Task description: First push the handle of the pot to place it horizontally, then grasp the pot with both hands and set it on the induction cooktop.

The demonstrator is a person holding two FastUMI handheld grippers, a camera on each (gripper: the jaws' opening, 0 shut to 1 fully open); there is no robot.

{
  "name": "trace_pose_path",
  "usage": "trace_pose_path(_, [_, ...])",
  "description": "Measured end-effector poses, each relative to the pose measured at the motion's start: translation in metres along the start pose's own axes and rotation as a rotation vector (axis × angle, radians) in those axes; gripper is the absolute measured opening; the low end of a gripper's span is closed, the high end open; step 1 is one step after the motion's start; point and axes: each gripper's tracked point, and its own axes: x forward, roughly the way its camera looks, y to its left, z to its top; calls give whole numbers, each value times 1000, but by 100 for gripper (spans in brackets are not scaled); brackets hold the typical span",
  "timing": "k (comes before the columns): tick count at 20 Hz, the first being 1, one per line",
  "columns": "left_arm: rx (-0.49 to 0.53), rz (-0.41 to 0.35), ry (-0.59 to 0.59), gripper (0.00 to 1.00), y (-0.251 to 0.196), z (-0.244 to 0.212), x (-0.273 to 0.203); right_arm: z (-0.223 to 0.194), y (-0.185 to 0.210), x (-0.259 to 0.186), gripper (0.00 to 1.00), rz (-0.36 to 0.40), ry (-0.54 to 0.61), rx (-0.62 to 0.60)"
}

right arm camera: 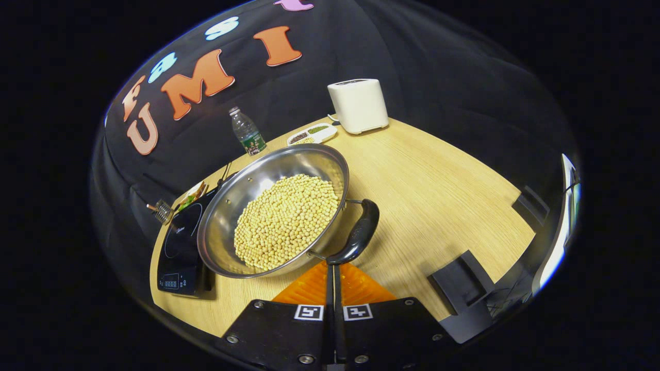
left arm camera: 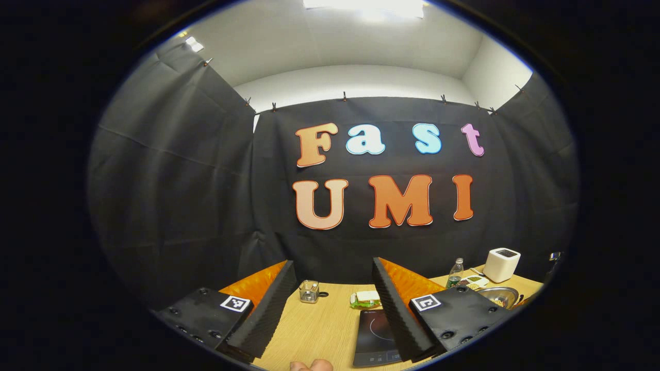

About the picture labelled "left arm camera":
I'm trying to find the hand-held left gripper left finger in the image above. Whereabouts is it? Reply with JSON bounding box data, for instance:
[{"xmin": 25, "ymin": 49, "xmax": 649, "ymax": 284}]
[{"xmin": 154, "ymin": 259, "xmax": 299, "ymax": 363}]

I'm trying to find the black backdrop cloth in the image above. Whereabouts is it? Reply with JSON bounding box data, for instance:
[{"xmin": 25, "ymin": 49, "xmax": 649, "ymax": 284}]
[{"xmin": 87, "ymin": 37, "xmax": 581, "ymax": 310}]

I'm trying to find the black induction cooktop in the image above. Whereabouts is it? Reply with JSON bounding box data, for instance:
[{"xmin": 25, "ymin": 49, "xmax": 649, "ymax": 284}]
[{"xmin": 353, "ymin": 308, "xmax": 404, "ymax": 368}]

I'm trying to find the clear plastic water bottle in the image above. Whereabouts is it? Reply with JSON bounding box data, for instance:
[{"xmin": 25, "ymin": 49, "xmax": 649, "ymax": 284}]
[{"xmin": 446, "ymin": 258, "xmax": 464, "ymax": 289}]

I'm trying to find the white toaster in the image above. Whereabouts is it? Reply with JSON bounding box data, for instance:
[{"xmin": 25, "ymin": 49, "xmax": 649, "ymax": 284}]
[{"xmin": 483, "ymin": 248, "xmax": 521, "ymax": 283}]

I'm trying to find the row of black cloth clips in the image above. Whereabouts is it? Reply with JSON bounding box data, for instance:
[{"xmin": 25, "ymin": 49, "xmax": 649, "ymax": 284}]
[{"xmin": 203, "ymin": 57, "xmax": 526, "ymax": 117}]

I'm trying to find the sandwich with lettuce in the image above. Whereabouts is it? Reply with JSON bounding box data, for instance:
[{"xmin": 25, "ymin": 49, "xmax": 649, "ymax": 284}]
[{"xmin": 349, "ymin": 290, "xmax": 383, "ymax": 310}]

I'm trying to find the ceiling light panel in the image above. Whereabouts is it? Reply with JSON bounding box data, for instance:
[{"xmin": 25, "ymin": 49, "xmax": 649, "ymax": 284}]
[{"xmin": 303, "ymin": 0, "xmax": 426, "ymax": 19}]

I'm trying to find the white divided plate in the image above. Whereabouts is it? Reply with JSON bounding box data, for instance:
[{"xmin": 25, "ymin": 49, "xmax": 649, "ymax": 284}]
[{"xmin": 458, "ymin": 275, "xmax": 490, "ymax": 291}]

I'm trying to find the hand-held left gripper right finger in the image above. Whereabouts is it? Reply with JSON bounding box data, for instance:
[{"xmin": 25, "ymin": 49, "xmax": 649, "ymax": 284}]
[{"xmin": 371, "ymin": 256, "xmax": 516, "ymax": 363}]

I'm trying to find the stainless steel pot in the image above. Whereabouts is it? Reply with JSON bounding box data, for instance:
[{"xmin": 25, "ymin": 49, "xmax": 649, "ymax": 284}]
[{"xmin": 477, "ymin": 286, "xmax": 521, "ymax": 310}]

